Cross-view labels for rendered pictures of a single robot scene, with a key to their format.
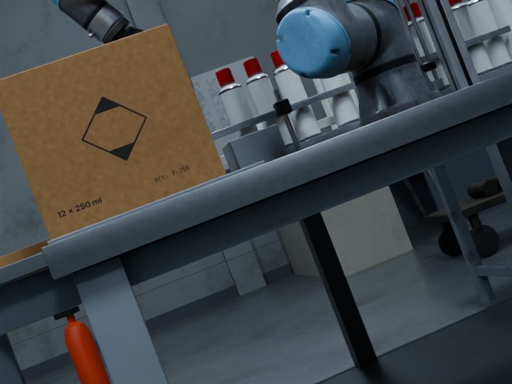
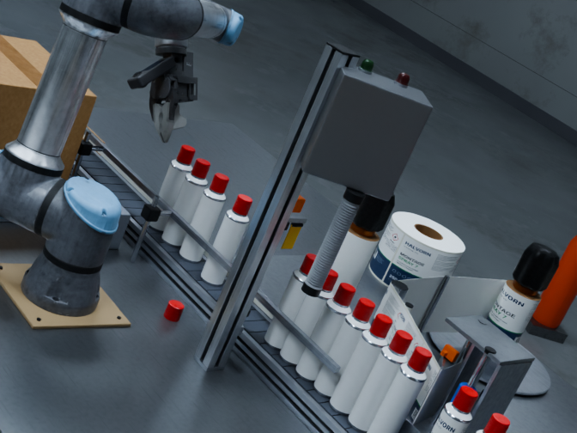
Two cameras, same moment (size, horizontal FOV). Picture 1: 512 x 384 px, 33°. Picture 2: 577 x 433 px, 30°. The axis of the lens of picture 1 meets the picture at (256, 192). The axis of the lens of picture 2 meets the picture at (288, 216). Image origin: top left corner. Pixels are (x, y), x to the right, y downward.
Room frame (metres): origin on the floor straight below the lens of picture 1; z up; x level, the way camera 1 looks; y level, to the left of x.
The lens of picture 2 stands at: (0.71, -1.98, 1.85)
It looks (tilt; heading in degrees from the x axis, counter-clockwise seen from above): 20 degrees down; 53
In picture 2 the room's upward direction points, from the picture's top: 24 degrees clockwise
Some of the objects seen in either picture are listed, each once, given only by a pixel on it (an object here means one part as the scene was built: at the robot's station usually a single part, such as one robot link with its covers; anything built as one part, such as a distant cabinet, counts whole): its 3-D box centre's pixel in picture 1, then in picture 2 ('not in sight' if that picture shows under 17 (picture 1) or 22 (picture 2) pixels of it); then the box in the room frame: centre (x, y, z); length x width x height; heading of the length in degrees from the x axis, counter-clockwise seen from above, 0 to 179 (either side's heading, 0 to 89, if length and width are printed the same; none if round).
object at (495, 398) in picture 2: not in sight; (457, 397); (2.11, -0.81, 1.01); 0.14 x 0.13 x 0.26; 102
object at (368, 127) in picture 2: not in sight; (362, 130); (1.87, -0.54, 1.38); 0.17 x 0.10 x 0.19; 157
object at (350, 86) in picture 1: (292, 107); (181, 222); (1.84, -0.14, 0.96); 1.07 x 0.01 x 0.01; 102
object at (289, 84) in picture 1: (294, 94); (205, 217); (1.88, -0.15, 0.98); 0.05 x 0.05 x 0.20
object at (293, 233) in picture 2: not in sight; (292, 235); (1.92, -0.41, 1.09); 0.03 x 0.01 x 0.06; 12
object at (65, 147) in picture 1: (110, 140); (1, 115); (1.51, 0.20, 0.99); 0.30 x 0.24 x 0.27; 101
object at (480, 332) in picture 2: not in sight; (489, 338); (2.12, -0.81, 1.14); 0.14 x 0.11 x 0.01; 102
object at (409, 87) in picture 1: (393, 92); (66, 273); (1.55, -0.29, 0.89); 0.15 x 0.15 x 0.10
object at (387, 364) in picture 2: not in sight; (381, 380); (2.00, -0.73, 0.98); 0.05 x 0.05 x 0.20
